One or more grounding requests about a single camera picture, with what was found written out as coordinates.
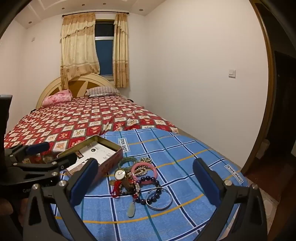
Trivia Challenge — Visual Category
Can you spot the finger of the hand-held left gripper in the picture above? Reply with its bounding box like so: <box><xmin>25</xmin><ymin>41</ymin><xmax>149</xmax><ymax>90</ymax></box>
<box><xmin>14</xmin><ymin>153</ymin><xmax>77</xmax><ymax>179</ymax></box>
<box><xmin>3</xmin><ymin>142</ymin><xmax>51</xmax><ymax>166</ymax></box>

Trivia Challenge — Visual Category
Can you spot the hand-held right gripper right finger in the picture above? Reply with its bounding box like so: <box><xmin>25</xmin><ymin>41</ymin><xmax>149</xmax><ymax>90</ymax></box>
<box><xmin>192</xmin><ymin>158</ymin><xmax>267</xmax><ymax>241</ymax></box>

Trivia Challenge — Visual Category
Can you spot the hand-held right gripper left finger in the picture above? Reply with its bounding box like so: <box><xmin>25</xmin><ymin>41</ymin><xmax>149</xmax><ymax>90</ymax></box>
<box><xmin>22</xmin><ymin>158</ymin><xmax>100</xmax><ymax>241</ymax></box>

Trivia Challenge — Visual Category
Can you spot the grey bead bracelet red tassel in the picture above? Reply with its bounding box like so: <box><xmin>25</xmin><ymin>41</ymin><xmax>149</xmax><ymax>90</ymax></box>
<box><xmin>111</xmin><ymin>176</ymin><xmax>139</xmax><ymax>200</ymax></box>

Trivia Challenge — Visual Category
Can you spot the rectangular metal tin box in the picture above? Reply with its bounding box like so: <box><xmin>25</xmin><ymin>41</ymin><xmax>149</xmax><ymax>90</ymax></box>
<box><xmin>57</xmin><ymin>135</ymin><xmax>123</xmax><ymax>179</ymax></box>

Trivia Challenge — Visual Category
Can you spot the silver bangle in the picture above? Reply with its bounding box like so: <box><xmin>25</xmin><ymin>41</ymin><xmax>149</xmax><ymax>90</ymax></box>
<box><xmin>145</xmin><ymin>186</ymin><xmax>173</xmax><ymax>211</ymax></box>

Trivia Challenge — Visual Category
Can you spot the gold round wristwatch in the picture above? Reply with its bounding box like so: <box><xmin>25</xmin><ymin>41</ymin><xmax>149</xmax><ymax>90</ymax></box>
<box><xmin>110</xmin><ymin>169</ymin><xmax>130</xmax><ymax>186</ymax></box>

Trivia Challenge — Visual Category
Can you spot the pink bangle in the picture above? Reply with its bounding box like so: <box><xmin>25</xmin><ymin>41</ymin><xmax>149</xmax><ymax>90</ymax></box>
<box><xmin>131</xmin><ymin>162</ymin><xmax>158</xmax><ymax>185</ymax></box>

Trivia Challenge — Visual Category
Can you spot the dark blue bead bracelet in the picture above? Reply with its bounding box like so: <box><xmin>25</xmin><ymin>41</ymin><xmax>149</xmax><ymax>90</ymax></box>
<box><xmin>134</xmin><ymin>176</ymin><xmax>162</xmax><ymax>205</ymax></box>

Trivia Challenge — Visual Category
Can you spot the pale jade pendant bead string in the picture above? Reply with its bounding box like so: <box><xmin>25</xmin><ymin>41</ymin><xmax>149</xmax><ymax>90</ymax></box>
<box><xmin>128</xmin><ymin>182</ymin><xmax>141</xmax><ymax>218</ymax></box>

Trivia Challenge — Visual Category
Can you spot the blue checked towel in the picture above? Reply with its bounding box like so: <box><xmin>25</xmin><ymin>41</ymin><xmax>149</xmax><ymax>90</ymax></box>
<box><xmin>54</xmin><ymin>128</ymin><xmax>248</xmax><ymax>241</ymax></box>

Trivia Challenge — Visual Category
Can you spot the white printed paper card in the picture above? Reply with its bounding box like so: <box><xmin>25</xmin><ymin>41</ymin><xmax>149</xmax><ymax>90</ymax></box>
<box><xmin>66</xmin><ymin>142</ymin><xmax>116</xmax><ymax>173</ymax></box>

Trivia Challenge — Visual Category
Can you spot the red checked bedspread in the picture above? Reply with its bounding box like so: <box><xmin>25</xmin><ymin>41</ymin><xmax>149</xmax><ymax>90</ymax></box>
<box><xmin>3</xmin><ymin>95</ymin><xmax>179</xmax><ymax>163</ymax></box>

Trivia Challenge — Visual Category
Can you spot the cream arched headboard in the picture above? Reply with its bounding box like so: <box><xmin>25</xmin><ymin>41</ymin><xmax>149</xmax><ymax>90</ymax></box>
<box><xmin>36</xmin><ymin>72</ymin><xmax>118</xmax><ymax>109</ymax></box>

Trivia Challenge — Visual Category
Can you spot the pink pillow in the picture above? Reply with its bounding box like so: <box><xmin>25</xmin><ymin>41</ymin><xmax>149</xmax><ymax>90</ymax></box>
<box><xmin>42</xmin><ymin>90</ymin><xmax>73</xmax><ymax>106</ymax></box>

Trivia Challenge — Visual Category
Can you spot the green jade bangle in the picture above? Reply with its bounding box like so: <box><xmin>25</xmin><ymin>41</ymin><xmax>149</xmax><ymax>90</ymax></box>
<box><xmin>118</xmin><ymin>157</ymin><xmax>138</xmax><ymax>171</ymax></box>

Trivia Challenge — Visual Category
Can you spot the striped pillow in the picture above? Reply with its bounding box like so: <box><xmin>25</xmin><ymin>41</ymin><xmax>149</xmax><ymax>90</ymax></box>
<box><xmin>85</xmin><ymin>86</ymin><xmax>121</xmax><ymax>97</ymax></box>

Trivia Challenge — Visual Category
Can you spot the wide beige curtain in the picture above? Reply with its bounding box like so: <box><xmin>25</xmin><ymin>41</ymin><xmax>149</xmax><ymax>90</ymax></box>
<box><xmin>60</xmin><ymin>13</ymin><xmax>100</xmax><ymax>90</ymax></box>

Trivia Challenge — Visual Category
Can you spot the window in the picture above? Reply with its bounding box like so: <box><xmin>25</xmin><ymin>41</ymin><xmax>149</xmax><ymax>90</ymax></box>
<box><xmin>95</xmin><ymin>20</ymin><xmax>115</xmax><ymax>80</ymax></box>

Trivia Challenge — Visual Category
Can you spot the narrow beige curtain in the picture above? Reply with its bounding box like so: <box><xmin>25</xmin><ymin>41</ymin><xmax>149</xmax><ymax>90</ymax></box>
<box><xmin>113</xmin><ymin>13</ymin><xmax>130</xmax><ymax>88</ymax></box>

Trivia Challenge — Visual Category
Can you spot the dark curtain rod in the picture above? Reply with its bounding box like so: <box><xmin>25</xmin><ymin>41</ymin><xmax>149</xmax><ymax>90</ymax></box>
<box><xmin>62</xmin><ymin>11</ymin><xmax>130</xmax><ymax>17</ymax></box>

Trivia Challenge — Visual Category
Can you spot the brown wooden door frame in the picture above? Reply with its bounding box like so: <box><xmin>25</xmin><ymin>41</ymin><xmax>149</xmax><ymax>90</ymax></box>
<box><xmin>240</xmin><ymin>0</ymin><xmax>296</xmax><ymax>176</ymax></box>

